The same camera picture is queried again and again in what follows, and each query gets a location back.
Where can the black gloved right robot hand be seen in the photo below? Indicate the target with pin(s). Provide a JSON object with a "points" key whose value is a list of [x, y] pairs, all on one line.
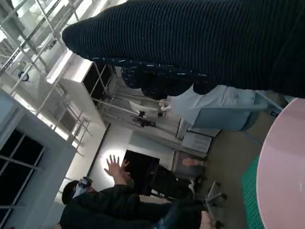
{"points": [[190, 35]]}

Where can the pink bowl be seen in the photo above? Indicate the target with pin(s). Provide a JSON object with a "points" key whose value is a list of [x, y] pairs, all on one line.
{"points": [[286, 167]]}

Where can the white desk monitor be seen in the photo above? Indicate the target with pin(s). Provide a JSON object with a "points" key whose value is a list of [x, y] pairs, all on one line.
{"points": [[143, 108]]}

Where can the white cabinet with dark doors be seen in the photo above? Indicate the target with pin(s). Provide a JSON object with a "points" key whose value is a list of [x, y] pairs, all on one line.
{"points": [[95, 81]]}

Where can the black screen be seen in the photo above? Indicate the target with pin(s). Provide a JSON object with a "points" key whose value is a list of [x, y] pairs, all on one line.
{"points": [[140, 167]]}

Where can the person in striped clothing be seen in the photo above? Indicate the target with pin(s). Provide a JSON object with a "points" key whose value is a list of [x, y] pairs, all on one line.
{"points": [[171, 183]]}

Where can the grey chair star base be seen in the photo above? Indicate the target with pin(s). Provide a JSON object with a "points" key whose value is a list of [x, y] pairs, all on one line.
{"points": [[210, 194]]}

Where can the green cutting mat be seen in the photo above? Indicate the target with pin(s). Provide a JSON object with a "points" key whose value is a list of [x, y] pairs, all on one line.
{"points": [[250, 186]]}

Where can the round ceiling fixture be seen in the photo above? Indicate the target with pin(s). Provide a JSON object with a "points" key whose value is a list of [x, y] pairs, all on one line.
{"points": [[23, 76]]}

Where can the person wearing headset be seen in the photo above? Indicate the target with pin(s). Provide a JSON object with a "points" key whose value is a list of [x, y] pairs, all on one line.
{"points": [[107, 205]]}

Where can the dark paned window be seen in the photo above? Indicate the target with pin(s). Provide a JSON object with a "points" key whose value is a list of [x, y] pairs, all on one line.
{"points": [[21, 155]]}

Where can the white drawer pedestal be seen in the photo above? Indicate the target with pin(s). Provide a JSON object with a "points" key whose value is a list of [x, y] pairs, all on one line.
{"points": [[197, 142]]}

